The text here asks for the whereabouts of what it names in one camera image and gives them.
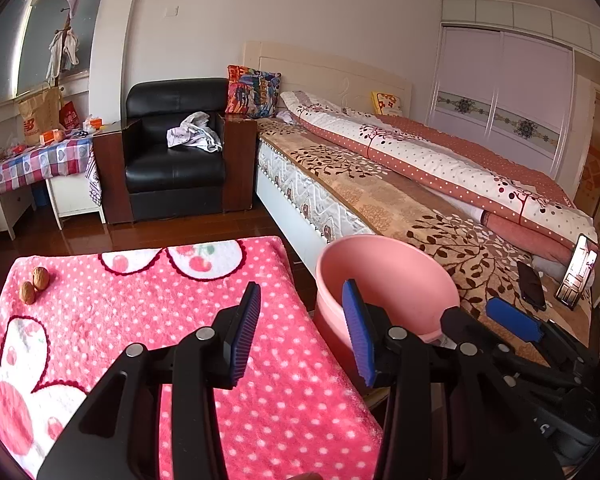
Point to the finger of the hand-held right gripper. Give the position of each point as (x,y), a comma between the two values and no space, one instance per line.
(472,327)
(515,317)

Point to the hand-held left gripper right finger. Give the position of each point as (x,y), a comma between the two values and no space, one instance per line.
(357,335)

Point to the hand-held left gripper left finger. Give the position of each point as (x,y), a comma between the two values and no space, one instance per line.
(245,335)

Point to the pink plastic bin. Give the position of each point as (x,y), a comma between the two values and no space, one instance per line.
(390,270)

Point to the black phone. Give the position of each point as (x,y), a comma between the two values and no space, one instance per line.
(532,285)

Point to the pink dotted blanket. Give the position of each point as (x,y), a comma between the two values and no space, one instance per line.
(130,310)

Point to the bed with brown floral sheet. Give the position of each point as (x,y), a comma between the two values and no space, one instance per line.
(355,180)

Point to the white and red floral quilt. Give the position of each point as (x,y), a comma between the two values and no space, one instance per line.
(430,155)

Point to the black leather armchair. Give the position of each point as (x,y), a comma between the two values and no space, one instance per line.
(175,170)

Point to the white crumpled cloth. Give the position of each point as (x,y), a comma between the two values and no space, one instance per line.
(195,132)

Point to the brown walnut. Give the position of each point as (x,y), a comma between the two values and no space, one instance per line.
(40,278)
(27,292)

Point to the white desk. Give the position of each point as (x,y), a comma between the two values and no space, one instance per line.
(75,195)

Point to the yellow cushion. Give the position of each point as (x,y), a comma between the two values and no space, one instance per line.
(387,102)

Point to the colourful patterned cushion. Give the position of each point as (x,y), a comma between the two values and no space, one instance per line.
(252,92)

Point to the white sliding-door wardrobe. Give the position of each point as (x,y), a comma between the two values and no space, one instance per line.
(505,75)

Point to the blue storage box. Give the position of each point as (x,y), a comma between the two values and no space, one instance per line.
(40,194)

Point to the plaid tablecloth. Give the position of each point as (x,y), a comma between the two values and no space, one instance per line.
(45,157)

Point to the orange box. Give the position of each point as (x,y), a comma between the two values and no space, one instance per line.
(52,137)

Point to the red bag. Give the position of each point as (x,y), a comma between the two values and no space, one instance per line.
(70,117)

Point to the brown paper bag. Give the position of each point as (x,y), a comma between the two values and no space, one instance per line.
(37,115)

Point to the coat stand with pale clothes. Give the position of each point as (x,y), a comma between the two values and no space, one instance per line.
(62,47)

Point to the large window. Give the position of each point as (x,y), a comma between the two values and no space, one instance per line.
(0,60)

